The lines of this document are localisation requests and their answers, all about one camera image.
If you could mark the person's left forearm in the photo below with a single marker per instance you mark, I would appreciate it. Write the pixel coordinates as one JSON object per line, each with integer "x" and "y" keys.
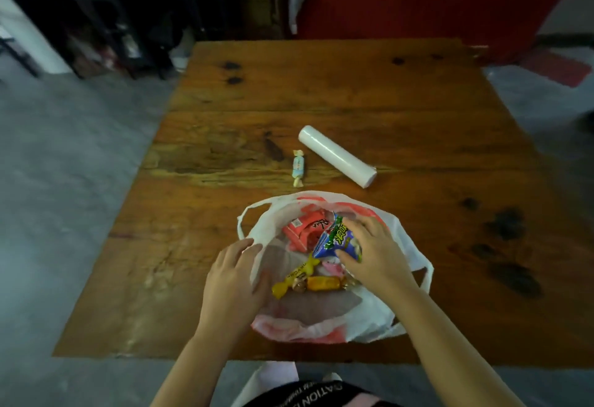
{"x": 195, "y": 369}

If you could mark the black printed shirt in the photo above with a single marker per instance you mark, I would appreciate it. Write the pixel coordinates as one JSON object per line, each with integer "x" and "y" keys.
{"x": 315, "y": 395}

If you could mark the person's left thumb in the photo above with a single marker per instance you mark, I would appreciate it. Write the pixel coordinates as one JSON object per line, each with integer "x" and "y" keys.
{"x": 263, "y": 287}

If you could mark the white and blue wrapped candy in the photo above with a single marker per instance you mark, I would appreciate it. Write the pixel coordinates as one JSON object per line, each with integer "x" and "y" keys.
{"x": 297, "y": 168}

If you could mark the white plastic bag roll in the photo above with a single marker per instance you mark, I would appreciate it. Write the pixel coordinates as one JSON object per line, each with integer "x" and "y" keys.
{"x": 336, "y": 155}

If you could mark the person's right forearm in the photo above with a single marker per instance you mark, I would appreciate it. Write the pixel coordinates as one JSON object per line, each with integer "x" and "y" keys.
{"x": 454, "y": 355}

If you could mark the orange wrapped candy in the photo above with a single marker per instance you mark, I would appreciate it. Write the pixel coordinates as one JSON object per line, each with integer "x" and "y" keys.
{"x": 322, "y": 284}

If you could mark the black storage shelf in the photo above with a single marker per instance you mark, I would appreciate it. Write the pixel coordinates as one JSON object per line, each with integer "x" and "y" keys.
{"x": 116, "y": 12}

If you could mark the person's right thumb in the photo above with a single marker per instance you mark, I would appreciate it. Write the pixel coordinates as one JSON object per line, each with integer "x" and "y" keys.
{"x": 349, "y": 263}

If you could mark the person's right hand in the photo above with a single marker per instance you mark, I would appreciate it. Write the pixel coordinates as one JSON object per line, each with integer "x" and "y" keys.
{"x": 383, "y": 265}

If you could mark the white board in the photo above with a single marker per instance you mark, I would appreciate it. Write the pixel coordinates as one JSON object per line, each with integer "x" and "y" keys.
{"x": 28, "y": 35}

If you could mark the yellow wrapped candy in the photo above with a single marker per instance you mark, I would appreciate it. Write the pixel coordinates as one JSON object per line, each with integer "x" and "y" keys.
{"x": 293, "y": 277}

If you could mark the person's left hand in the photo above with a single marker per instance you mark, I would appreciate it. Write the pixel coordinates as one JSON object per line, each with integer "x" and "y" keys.
{"x": 227, "y": 295}

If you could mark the pink wrapped candy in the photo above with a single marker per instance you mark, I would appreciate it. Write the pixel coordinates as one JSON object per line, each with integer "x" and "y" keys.
{"x": 333, "y": 266}

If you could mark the brown wrapped candy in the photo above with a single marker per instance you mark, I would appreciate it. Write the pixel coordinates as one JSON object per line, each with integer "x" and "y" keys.
{"x": 299, "y": 286}

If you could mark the person's left middle finger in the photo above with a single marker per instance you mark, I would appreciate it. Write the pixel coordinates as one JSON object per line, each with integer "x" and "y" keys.
{"x": 237, "y": 252}

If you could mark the white and red plastic bag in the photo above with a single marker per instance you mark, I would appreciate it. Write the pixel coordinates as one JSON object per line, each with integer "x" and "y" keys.
{"x": 334, "y": 314}

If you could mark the red floor mat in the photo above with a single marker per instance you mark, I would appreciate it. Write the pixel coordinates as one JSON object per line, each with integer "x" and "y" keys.
{"x": 557, "y": 67}

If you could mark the red snack packet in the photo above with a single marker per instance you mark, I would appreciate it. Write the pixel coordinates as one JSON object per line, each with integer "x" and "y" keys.
{"x": 304, "y": 230}

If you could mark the blue snack packet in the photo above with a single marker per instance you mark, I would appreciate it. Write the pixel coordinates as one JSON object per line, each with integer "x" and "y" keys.
{"x": 335, "y": 239}

